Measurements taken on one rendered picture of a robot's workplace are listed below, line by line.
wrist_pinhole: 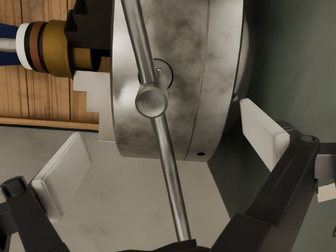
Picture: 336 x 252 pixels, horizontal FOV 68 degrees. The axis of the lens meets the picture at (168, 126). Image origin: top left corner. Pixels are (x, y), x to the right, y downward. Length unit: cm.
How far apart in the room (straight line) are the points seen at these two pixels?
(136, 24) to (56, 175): 11
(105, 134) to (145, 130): 13
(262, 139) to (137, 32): 10
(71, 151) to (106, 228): 173
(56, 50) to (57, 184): 25
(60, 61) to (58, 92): 27
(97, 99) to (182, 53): 19
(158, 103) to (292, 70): 15
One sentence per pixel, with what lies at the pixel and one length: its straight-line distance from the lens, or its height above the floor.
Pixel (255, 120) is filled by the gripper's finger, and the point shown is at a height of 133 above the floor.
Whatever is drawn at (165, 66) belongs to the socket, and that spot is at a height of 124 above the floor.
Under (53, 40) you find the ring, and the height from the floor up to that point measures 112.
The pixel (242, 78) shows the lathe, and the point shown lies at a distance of 31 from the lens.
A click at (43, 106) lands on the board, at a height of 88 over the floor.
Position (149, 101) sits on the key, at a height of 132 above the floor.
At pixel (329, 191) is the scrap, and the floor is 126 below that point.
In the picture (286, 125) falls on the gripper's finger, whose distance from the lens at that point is 17.
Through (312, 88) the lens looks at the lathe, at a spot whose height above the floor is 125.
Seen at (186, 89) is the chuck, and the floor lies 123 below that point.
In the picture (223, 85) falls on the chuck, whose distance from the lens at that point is 26.
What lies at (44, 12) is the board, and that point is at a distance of 66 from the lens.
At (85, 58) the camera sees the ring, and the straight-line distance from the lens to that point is 39.
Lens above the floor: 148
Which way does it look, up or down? 75 degrees down
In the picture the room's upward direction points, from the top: 176 degrees clockwise
